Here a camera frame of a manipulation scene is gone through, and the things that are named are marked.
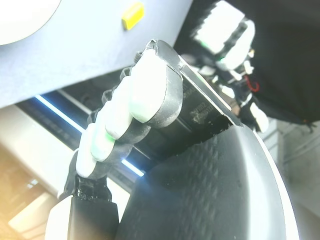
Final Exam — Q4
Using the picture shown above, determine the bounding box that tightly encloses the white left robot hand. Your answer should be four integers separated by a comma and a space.
44, 38, 301, 240

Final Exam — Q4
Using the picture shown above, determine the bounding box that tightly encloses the yellow rectangular block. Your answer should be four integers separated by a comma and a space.
121, 2, 145, 31

